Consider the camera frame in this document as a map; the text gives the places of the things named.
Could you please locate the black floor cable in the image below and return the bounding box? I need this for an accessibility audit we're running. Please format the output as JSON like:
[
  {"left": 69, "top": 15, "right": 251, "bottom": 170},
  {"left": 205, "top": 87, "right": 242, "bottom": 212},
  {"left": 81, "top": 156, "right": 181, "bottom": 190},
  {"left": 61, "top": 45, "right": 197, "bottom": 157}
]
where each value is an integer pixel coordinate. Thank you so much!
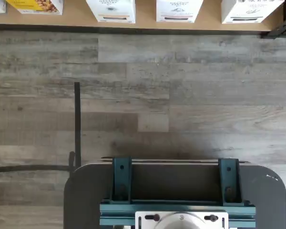
[{"left": 0, "top": 164, "right": 75, "bottom": 173}]

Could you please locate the silver mounting plate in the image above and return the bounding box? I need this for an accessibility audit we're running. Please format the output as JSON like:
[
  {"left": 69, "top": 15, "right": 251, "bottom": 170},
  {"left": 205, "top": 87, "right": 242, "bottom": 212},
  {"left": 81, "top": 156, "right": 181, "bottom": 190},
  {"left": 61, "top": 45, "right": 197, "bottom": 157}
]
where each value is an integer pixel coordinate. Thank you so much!
[{"left": 135, "top": 210, "right": 229, "bottom": 229}]

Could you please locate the teal metal bracket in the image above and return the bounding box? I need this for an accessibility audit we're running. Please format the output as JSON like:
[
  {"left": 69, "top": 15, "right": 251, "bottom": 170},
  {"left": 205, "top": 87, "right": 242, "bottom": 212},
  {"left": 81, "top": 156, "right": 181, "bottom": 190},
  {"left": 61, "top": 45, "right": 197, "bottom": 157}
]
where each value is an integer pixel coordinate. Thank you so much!
[
  {"left": 112, "top": 156, "right": 133, "bottom": 203},
  {"left": 218, "top": 158, "right": 243, "bottom": 206}
]

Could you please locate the white box yellow strip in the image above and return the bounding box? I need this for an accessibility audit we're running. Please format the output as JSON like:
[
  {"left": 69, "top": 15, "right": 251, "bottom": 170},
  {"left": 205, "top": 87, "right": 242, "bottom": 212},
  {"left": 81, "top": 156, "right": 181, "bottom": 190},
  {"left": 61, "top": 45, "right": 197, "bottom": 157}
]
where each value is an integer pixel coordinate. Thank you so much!
[{"left": 85, "top": 0, "right": 136, "bottom": 24}]

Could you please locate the black upright rod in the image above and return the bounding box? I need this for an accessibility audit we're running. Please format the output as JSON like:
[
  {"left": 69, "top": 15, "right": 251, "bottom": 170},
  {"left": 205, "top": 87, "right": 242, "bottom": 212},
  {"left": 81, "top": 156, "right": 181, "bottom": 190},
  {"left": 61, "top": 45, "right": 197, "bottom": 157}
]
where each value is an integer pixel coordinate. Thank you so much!
[{"left": 68, "top": 82, "right": 82, "bottom": 172}]

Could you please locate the black metal shelf unit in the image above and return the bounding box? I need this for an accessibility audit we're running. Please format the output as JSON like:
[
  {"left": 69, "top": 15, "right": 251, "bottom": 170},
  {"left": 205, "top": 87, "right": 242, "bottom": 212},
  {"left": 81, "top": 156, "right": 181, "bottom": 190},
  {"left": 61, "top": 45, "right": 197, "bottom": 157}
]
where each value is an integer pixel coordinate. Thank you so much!
[{"left": 0, "top": 0, "right": 286, "bottom": 40}]

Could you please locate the grey mobile base platform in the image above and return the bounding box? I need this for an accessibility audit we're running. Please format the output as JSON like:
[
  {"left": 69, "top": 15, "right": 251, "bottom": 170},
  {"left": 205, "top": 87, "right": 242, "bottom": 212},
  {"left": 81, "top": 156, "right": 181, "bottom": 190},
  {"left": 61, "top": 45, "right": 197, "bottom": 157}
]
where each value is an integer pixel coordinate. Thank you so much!
[{"left": 63, "top": 158, "right": 286, "bottom": 229}]

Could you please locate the white box black strip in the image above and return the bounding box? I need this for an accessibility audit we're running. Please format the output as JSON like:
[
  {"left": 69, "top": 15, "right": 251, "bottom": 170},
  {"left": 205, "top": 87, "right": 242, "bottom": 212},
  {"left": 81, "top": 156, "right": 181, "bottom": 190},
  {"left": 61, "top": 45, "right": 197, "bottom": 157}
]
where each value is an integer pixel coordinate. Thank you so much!
[{"left": 221, "top": 0, "right": 286, "bottom": 24}]

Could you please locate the teal metal frame rail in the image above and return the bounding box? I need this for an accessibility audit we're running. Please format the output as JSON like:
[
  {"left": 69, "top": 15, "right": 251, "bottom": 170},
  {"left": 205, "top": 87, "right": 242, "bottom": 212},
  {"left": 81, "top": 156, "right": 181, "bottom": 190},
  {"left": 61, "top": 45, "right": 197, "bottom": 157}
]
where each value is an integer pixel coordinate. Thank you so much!
[{"left": 99, "top": 199, "right": 256, "bottom": 229}]

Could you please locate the yellow purely elizabeth box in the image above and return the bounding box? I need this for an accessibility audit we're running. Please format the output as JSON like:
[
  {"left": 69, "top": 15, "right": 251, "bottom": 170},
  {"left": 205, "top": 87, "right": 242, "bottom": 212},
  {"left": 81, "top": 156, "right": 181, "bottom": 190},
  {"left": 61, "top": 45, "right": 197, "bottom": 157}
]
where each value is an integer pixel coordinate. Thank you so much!
[{"left": 5, "top": 0, "right": 64, "bottom": 15}]

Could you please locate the white box pink strip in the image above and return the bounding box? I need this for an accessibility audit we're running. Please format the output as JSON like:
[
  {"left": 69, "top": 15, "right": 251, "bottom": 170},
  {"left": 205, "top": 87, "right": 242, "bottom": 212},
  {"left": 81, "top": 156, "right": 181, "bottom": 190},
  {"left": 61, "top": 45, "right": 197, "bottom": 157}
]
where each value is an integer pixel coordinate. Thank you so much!
[{"left": 156, "top": 0, "right": 204, "bottom": 24}]

